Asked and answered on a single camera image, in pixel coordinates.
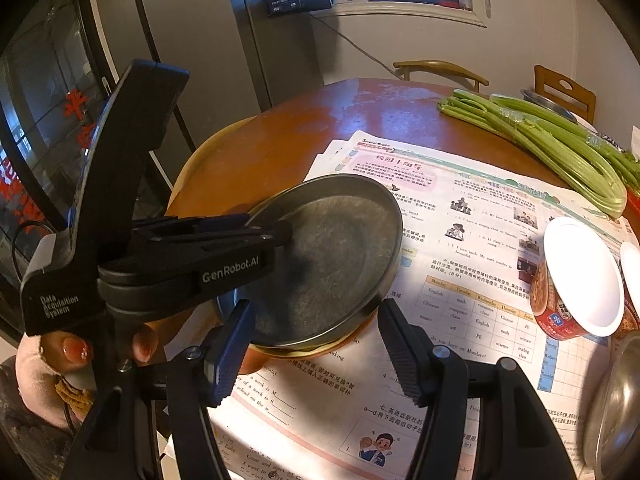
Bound person's left hand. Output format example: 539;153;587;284
15;312;159;426

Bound celery bunch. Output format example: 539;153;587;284
490;94;640;191
437;89;628;219

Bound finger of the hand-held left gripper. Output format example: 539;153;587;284
127;220;294;268
131;212;252;236

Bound round steel plate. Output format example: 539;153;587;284
216;174;405;348

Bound steel bowl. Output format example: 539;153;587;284
582;330;640;471

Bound square back wooden chair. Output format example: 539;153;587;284
534;65;597;123

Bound person's left forearm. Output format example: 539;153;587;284
0;355;96;480

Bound grey refrigerator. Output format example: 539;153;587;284
95;0;321;201

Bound tan wooden chair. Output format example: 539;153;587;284
169;116;261;221

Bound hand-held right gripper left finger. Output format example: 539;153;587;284
62;299;257;480

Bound dark glass cabinet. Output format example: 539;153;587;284
0;0;173;331

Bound steel pot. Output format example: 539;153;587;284
520;89;576;116

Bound black power cable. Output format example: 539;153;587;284
310;12;401;78

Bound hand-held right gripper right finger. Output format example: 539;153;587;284
379;299;576;480

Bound terracotta plastic plate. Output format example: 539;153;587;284
239;344;274;374

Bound black magnetic rack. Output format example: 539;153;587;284
265;0;331;16

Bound printed newspaper sheets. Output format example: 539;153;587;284
207;130;640;480

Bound curved back wooden chair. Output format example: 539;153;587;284
393;60;490;92

